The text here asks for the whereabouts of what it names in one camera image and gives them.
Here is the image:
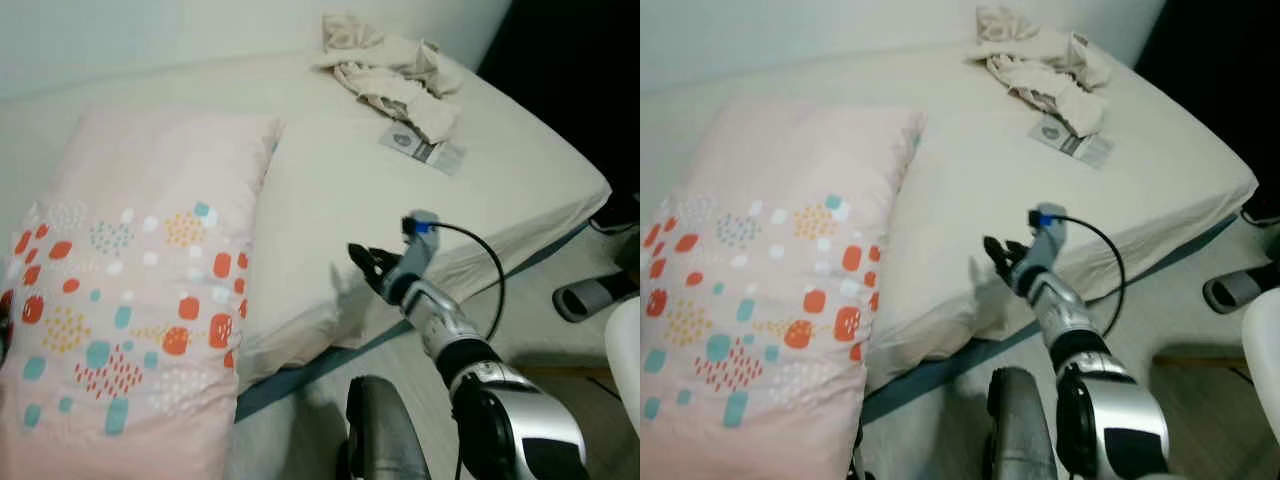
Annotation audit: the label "flat grey white packet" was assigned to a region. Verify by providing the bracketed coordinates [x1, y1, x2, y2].
[1028, 115, 1116, 171]
[378, 122, 468, 177]

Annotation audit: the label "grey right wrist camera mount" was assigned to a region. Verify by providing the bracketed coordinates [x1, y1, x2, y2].
[395, 210, 441, 286]
[1025, 203, 1069, 276]

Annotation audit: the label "dark grey robot leg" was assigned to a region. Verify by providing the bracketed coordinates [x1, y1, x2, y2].
[985, 367, 1061, 480]
[345, 375, 433, 480]

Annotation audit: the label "bed with cream sheet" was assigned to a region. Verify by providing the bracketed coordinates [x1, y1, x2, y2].
[640, 35, 1259, 396]
[0, 40, 613, 393]

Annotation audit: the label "grey slipper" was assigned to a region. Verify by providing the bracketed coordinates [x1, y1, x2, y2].
[552, 272, 641, 323]
[1203, 262, 1280, 315]

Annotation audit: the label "tall black case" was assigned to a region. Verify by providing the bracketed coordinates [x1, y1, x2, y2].
[1135, 0, 1280, 221]
[475, 0, 641, 236]

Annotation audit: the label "crumpled beige clothes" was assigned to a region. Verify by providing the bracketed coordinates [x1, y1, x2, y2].
[312, 10, 466, 146]
[965, 5, 1116, 139]

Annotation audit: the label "white plastic shell chair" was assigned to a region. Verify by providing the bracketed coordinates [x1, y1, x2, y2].
[515, 298, 641, 436]
[1150, 288, 1280, 446]

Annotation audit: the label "pink pillow with coloured spots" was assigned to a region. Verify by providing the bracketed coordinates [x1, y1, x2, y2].
[640, 97, 926, 480]
[0, 103, 286, 480]

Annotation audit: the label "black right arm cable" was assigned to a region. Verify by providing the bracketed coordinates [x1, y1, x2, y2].
[1050, 212, 1127, 339]
[420, 222, 507, 343]

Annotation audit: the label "blue bed base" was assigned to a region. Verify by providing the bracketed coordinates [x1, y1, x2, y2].
[860, 212, 1246, 426]
[235, 222, 596, 423]

